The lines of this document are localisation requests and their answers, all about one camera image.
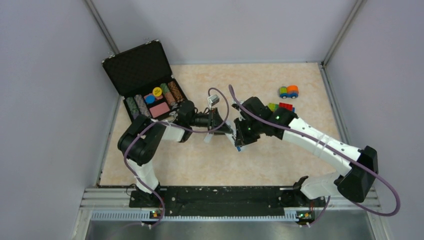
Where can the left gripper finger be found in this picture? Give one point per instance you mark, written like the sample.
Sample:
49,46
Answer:
225,129
220,123

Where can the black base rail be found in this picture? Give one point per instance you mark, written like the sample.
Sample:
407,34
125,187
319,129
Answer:
224,201

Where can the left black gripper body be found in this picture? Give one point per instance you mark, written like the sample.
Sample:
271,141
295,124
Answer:
211,125

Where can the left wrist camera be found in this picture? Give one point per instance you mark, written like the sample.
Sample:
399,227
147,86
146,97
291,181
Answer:
212,100

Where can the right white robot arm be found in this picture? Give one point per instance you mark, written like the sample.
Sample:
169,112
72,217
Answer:
355,168

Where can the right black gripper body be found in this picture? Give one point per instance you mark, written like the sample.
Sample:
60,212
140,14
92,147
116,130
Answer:
249,131

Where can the black poker chip case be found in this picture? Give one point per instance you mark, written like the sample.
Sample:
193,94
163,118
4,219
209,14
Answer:
138,71

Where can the lego brick truck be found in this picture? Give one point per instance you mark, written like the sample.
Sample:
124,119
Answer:
274,106

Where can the brown poker chip stack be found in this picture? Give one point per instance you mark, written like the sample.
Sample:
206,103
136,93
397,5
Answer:
175,91

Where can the green poker chip stack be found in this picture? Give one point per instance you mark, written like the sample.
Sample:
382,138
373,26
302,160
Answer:
133,107

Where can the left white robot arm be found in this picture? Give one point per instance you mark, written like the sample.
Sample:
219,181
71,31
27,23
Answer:
140,141

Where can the white remote control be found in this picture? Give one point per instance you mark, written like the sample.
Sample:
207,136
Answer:
232,139

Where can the orange blue toy car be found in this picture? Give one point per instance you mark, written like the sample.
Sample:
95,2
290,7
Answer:
288,92

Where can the yellow poker chip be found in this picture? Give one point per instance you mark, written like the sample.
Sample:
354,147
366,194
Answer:
157,92

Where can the blue poker chip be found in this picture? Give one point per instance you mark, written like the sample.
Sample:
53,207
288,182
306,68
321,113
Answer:
149,99

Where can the purple grey chip stack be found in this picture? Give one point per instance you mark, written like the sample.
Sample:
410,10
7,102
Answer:
141,105

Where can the green pink chip stack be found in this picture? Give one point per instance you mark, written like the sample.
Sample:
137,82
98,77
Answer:
168,95

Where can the pink card deck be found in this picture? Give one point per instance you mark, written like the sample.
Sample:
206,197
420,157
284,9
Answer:
159,110

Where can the white battery cover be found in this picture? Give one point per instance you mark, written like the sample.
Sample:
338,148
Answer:
208,138

